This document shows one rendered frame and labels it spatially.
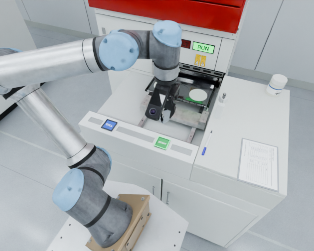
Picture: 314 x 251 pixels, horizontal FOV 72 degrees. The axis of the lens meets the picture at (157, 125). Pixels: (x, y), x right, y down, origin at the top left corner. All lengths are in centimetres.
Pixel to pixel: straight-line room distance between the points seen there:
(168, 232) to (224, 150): 39
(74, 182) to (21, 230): 137
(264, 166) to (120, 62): 70
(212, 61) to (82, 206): 98
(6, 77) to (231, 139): 82
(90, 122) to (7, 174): 140
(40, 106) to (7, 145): 180
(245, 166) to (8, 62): 82
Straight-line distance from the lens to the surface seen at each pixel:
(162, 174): 105
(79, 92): 277
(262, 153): 99
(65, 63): 52
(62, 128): 76
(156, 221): 93
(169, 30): 58
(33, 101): 76
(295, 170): 230
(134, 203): 80
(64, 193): 69
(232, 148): 96
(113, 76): 167
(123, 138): 95
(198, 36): 124
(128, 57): 46
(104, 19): 146
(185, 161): 89
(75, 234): 97
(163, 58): 61
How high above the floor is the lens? 172
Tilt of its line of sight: 50 degrees down
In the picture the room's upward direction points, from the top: straight up
